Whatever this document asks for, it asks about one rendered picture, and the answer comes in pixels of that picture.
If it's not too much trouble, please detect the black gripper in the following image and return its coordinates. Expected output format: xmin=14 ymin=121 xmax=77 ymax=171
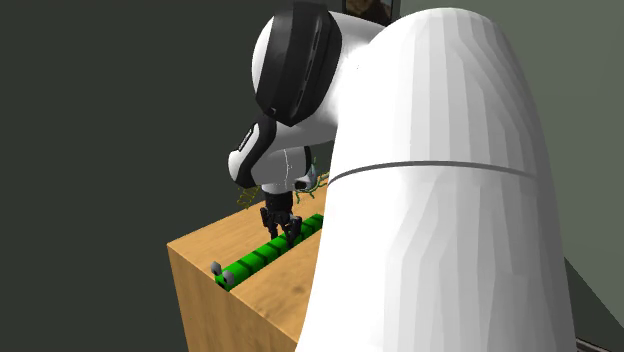
xmin=259 ymin=191 xmax=304 ymax=249

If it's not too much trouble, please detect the green caterpillar toy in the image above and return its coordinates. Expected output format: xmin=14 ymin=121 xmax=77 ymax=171
xmin=210 ymin=212 xmax=325 ymax=293

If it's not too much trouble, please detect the green twiggy plant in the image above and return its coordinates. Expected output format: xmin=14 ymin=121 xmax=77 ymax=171
xmin=292 ymin=155 xmax=333 ymax=204

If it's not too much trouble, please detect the light wooden cabinet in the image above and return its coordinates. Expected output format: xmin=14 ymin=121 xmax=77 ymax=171
xmin=166 ymin=184 xmax=331 ymax=352

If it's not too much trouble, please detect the yellow wire rack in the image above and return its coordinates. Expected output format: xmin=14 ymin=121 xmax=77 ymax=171
xmin=235 ymin=185 xmax=262 ymax=211

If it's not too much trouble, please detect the dark framed wall picture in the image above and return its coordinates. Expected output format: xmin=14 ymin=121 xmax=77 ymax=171
xmin=342 ymin=0 xmax=402 ymax=28

